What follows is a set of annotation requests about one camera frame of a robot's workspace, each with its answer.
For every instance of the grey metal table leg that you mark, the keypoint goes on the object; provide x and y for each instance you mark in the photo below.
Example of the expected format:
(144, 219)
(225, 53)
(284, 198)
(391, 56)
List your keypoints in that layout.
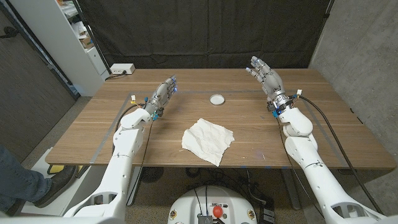
(135, 186)
(290, 189)

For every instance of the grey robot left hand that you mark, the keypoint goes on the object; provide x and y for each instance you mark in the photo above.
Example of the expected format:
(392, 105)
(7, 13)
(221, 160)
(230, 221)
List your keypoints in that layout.
(160, 96)

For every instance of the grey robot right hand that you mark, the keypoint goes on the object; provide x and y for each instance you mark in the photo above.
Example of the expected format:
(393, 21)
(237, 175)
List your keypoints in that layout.
(272, 84)

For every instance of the white round jar lid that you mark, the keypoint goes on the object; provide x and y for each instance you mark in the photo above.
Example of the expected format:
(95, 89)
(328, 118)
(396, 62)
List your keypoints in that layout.
(217, 99)

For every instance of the white shelf cabinet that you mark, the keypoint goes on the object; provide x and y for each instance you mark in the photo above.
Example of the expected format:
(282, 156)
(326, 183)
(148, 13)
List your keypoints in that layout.
(62, 46)

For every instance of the black backdrop curtain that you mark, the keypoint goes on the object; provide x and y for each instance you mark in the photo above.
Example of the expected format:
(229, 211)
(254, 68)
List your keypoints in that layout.
(202, 31)

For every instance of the yellow object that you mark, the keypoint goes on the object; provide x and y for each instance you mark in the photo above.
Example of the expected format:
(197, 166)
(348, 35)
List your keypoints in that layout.
(56, 169)

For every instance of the black round fan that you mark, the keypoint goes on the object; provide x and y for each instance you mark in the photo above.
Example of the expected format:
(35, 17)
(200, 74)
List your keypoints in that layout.
(151, 174)

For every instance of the white paper towel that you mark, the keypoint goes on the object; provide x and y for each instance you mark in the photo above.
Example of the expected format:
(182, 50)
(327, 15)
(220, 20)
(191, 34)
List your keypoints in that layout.
(206, 140)

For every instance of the red emergency stop button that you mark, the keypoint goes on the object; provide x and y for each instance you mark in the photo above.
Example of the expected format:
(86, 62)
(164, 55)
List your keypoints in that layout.
(217, 211)

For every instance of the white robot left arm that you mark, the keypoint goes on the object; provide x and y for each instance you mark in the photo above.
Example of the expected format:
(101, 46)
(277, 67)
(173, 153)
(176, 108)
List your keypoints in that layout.
(124, 146)

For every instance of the white power strip box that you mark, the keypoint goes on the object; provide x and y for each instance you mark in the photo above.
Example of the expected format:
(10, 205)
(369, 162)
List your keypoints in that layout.
(122, 68)

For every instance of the person's leg in jeans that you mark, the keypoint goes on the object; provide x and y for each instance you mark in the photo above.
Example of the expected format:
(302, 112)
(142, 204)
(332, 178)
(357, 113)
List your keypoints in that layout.
(18, 180)

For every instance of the brown cardboard box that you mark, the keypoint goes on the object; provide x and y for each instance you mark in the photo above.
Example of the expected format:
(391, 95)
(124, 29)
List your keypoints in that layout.
(87, 42)

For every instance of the black floor power strip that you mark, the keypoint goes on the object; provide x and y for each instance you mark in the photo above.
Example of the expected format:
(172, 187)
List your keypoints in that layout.
(267, 214)

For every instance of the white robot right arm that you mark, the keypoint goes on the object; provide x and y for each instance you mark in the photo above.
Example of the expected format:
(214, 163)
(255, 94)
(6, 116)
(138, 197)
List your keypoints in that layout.
(311, 155)

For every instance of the dark person's shoe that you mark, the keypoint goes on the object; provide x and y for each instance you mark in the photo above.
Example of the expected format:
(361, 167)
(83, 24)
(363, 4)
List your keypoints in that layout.
(56, 186)

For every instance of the black backdrop stand pole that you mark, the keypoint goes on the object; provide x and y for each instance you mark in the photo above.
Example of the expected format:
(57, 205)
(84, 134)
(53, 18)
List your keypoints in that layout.
(327, 12)
(92, 37)

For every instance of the white robot torso base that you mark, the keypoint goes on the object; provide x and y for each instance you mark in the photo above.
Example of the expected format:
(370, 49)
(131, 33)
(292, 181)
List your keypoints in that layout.
(192, 205)

